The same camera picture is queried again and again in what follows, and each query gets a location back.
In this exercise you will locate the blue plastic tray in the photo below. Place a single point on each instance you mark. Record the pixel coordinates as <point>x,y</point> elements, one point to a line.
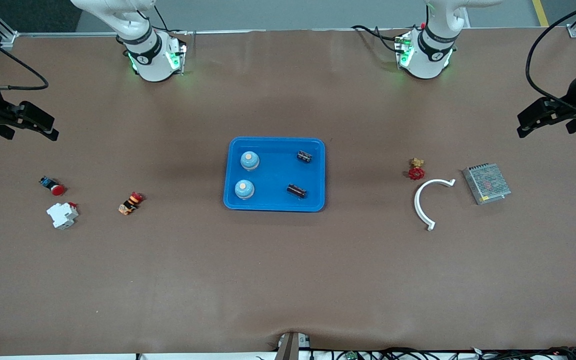
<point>273,175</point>

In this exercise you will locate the brown camera mount bracket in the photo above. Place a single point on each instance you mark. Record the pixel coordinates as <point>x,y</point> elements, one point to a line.
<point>290,347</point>

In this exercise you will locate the black cylindrical capacitor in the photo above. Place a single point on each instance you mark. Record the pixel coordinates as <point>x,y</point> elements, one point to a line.
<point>304,156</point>
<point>297,190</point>

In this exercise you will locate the white circuit breaker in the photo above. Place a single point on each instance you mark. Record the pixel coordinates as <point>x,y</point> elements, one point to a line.
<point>62,216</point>

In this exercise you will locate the brass valve red handwheel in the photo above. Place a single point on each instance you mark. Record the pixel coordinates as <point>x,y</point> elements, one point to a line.
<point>416,173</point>

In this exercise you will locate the orange black emergency stop switch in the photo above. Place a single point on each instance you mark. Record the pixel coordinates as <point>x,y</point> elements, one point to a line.
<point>130,203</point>

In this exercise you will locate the light blue desk bell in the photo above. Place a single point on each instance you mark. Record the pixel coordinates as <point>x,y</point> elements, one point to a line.
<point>244,189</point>
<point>250,160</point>

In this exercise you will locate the red push button blue base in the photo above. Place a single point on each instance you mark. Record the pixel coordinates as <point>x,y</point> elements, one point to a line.
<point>57,189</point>

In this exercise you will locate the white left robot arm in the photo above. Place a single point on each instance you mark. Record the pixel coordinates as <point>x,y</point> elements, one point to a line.
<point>428,60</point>

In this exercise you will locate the white curved plastic arc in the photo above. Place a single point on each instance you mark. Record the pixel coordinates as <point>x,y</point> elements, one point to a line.
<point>416,204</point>

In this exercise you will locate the metal mesh power supply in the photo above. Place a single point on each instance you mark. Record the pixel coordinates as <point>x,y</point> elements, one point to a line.
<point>487,183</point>

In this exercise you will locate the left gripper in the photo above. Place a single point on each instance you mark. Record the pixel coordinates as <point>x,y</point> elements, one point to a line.
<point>574,95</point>

